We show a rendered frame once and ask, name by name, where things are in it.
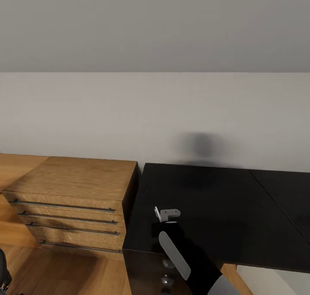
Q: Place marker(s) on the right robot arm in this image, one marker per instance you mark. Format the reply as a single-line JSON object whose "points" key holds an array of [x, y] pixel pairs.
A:
{"points": [[201, 275]]}

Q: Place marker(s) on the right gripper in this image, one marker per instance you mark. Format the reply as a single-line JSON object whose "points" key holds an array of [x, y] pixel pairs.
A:
{"points": [[156, 229]]}

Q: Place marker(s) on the bookcase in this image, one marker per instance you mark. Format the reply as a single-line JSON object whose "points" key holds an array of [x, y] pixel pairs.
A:
{"points": [[12, 229]]}

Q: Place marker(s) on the desk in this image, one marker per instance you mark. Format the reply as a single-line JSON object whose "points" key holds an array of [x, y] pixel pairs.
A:
{"points": [[247, 217]]}

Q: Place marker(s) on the cabinet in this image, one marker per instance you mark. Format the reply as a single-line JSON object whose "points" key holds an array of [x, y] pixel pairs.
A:
{"points": [[77, 206], [155, 275]]}

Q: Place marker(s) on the swivel chair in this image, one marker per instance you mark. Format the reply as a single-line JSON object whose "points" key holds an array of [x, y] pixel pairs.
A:
{"points": [[5, 276]]}

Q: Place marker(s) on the desktop computer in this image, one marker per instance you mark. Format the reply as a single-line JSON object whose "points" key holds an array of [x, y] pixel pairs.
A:
{"points": [[265, 281]]}

